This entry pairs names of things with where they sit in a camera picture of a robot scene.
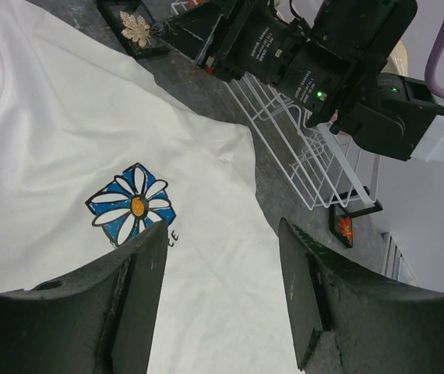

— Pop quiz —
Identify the beige plate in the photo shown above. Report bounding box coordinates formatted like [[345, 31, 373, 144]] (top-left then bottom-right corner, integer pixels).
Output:
[[381, 41, 408, 76]]

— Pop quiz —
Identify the black square box far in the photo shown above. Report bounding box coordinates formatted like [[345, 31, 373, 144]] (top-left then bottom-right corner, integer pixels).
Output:
[[96, 0, 170, 61]]

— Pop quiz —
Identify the white t-shirt with flower print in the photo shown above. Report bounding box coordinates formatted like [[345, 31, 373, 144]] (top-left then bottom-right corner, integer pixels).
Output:
[[0, 1, 296, 373]]

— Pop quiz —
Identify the red orange brooch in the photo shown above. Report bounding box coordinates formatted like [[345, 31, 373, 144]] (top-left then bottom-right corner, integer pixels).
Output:
[[339, 217, 354, 242]]

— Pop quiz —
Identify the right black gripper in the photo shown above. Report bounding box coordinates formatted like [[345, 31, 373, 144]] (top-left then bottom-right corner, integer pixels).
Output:
[[150, 1, 253, 80]]

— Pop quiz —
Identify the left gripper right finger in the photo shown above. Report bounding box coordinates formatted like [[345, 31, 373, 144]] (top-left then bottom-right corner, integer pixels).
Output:
[[278, 218, 444, 373]]

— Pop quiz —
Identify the small beige brooch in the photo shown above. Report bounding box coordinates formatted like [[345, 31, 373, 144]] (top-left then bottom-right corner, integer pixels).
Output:
[[119, 11, 151, 48]]

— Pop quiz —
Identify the aluminium frame rail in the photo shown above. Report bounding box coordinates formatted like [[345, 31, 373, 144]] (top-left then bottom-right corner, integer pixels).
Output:
[[381, 232, 419, 287]]

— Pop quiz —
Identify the black square box near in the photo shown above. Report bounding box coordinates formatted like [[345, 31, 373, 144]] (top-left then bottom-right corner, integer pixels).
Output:
[[328, 189, 383, 249]]

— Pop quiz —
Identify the black square box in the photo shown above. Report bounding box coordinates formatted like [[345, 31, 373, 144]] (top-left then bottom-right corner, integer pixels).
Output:
[[328, 189, 383, 249], [96, 0, 170, 61]]

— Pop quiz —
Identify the white wire dish rack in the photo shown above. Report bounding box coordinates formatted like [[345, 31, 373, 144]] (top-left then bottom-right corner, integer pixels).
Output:
[[224, 74, 381, 216]]

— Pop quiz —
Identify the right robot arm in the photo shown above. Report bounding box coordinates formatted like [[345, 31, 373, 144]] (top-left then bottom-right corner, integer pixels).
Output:
[[150, 1, 444, 163]]

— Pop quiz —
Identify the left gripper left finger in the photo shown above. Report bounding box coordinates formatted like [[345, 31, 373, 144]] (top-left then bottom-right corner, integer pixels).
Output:
[[0, 223, 168, 373]]

